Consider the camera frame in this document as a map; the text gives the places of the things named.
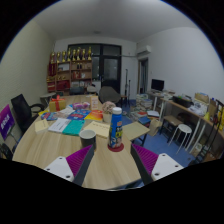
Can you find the orange book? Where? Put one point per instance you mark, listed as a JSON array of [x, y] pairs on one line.
[[94, 116]]

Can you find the flat round red coaster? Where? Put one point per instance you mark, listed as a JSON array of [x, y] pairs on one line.
[[115, 149]]

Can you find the blue white-capped drink bottle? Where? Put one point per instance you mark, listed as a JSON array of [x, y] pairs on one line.
[[115, 130]]

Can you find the purple sign board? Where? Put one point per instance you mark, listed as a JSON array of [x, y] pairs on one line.
[[6, 121]]

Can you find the blue colourful book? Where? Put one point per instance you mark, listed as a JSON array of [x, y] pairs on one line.
[[79, 114]]

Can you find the small round side table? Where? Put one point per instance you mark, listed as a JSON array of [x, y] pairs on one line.
[[46, 96]]

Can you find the white air conditioner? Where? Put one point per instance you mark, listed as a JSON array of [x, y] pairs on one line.
[[143, 50]]

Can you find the long wooden side desk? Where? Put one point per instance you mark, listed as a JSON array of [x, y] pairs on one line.
[[186, 109]]

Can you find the pale yellow notebook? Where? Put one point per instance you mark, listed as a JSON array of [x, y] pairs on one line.
[[97, 129]]

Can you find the yellow gift box red ribbon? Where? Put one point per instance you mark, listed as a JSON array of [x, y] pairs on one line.
[[57, 104]]

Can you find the black mesh chair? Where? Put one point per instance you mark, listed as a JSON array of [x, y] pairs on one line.
[[5, 150]]

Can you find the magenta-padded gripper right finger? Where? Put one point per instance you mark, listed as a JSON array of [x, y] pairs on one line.
[[146, 158]]

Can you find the grey-brown armchair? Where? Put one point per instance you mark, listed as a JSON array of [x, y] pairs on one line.
[[109, 94]]

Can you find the black framed glass door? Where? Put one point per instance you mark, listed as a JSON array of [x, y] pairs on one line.
[[110, 68]]

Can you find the pale yellow paper sheet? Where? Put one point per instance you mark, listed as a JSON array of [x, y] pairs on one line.
[[41, 126]]

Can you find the black office chair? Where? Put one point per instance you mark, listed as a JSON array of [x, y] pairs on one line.
[[21, 111]]

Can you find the black computer monitor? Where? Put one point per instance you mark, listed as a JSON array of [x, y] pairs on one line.
[[157, 84]]

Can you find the teal book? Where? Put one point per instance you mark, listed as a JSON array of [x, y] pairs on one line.
[[73, 127]]

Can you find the wooden shelf unit with trophies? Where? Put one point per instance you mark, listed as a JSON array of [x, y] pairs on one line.
[[68, 73]]

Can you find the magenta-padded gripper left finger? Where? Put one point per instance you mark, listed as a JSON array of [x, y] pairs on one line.
[[78, 159]]

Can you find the black mug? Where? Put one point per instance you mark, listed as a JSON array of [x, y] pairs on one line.
[[87, 139]]

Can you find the white round stool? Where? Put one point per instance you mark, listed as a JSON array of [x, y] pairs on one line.
[[183, 128]]

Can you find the small tan carton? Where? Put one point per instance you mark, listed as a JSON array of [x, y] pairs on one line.
[[94, 103]]

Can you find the white booklet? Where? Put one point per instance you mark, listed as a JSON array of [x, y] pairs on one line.
[[59, 125]]

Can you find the pink packet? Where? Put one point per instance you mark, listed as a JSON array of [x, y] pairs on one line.
[[81, 105]]

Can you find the pink flower pot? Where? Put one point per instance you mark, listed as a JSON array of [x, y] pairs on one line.
[[108, 108]]

